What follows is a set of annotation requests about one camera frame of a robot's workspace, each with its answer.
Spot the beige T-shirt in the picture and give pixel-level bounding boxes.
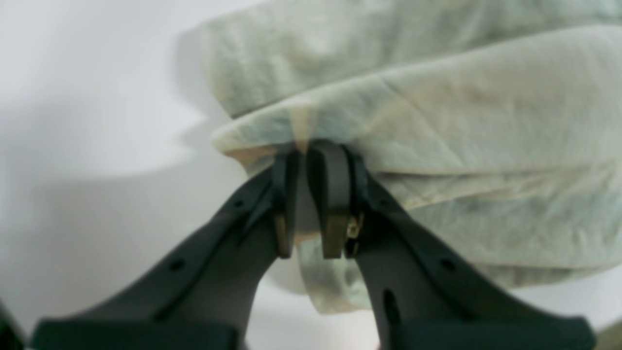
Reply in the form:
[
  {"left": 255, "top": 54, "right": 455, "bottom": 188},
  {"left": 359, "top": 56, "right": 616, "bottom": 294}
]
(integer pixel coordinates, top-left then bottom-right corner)
[{"left": 198, "top": 0, "right": 622, "bottom": 288}]

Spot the left-side left gripper black left finger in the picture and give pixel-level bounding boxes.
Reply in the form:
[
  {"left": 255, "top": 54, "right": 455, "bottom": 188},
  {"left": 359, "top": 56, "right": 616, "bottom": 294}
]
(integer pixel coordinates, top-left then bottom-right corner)
[{"left": 32, "top": 151, "right": 298, "bottom": 350}]

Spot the left-side left gripper right finger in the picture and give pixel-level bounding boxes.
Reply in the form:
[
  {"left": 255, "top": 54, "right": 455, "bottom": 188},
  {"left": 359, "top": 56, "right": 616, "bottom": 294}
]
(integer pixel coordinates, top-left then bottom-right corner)
[{"left": 307, "top": 141, "right": 596, "bottom": 350}]

